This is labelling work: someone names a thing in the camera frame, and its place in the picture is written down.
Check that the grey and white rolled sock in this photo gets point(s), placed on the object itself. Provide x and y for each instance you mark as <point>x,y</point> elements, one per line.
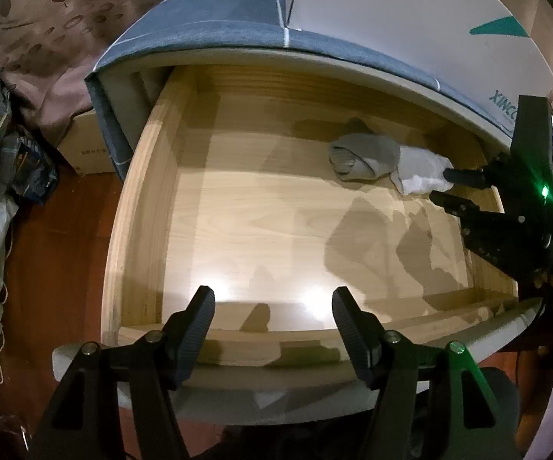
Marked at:
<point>367,153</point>

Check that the wooden drawer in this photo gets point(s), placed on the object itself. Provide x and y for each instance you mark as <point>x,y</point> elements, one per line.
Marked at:
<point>238,211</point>

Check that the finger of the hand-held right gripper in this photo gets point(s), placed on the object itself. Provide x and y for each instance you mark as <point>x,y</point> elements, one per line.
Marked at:
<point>468,176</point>
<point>487,230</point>

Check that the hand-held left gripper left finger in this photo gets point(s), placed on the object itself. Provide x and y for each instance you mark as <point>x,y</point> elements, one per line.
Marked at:
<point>199,326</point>

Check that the blue packet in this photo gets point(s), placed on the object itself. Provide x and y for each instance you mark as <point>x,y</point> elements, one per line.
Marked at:
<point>32,167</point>

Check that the white cardboard box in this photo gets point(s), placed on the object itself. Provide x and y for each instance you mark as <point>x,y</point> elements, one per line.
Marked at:
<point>401,9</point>

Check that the plain cardboard box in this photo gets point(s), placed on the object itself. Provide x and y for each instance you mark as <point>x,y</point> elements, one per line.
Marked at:
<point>84,148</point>

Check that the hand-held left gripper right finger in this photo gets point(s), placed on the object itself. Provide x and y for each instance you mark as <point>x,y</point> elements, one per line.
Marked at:
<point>353,330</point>

